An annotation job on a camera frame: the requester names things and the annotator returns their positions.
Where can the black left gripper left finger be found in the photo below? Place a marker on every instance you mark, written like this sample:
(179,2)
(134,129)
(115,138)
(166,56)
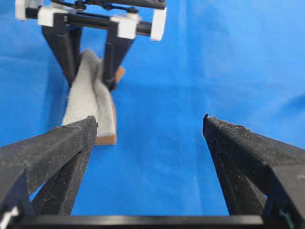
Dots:
(43,174)

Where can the blue table cloth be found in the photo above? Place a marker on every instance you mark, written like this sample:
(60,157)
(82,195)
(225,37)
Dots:
(242,61)

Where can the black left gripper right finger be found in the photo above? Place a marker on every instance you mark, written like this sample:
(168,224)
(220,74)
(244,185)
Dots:
(258,175)

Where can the brown and white sponge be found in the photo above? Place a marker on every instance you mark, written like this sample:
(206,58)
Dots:
(88,96)

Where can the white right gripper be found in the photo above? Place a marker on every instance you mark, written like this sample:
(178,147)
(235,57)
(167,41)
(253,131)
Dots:
(62,23)

